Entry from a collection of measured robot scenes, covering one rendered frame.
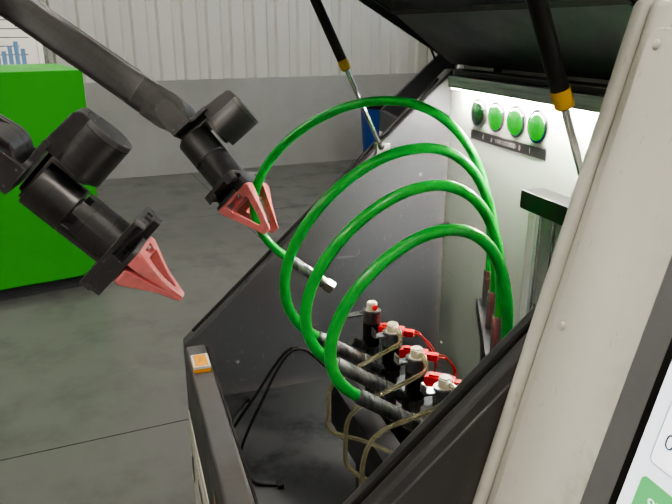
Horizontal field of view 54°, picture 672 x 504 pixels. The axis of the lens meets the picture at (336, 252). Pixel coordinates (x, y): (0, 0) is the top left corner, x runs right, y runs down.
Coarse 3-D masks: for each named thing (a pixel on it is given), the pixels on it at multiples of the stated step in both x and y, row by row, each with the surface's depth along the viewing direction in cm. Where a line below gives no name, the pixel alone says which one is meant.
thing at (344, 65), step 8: (312, 0) 115; (320, 0) 115; (320, 8) 115; (320, 16) 116; (328, 24) 116; (328, 32) 117; (328, 40) 118; (336, 40) 118; (336, 48) 118; (336, 56) 119; (344, 56) 119; (344, 64) 119; (352, 80) 121; (352, 88) 122; (360, 96) 122; (368, 120) 124; (376, 136) 125; (376, 144) 126; (384, 144) 126; (376, 152) 126
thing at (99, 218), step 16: (80, 208) 71; (96, 208) 72; (144, 208) 76; (64, 224) 72; (80, 224) 72; (96, 224) 72; (112, 224) 73; (128, 224) 75; (144, 224) 72; (80, 240) 72; (96, 240) 72; (112, 240) 73; (128, 240) 73; (96, 256) 73
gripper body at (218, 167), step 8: (216, 152) 105; (224, 152) 105; (208, 160) 104; (216, 160) 104; (224, 160) 104; (232, 160) 105; (200, 168) 105; (208, 168) 104; (216, 168) 104; (224, 168) 104; (232, 168) 104; (240, 168) 105; (208, 176) 105; (216, 176) 104; (224, 176) 101; (232, 176) 100; (216, 184) 101; (224, 184) 102; (216, 192) 102; (224, 192) 105; (208, 200) 102; (216, 200) 103
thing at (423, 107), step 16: (384, 96) 97; (336, 112) 98; (432, 112) 97; (304, 128) 99; (448, 128) 98; (288, 144) 101; (464, 144) 99; (272, 160) 101; (480, 160) 99; (256, 176) 103; (272, 240) 106
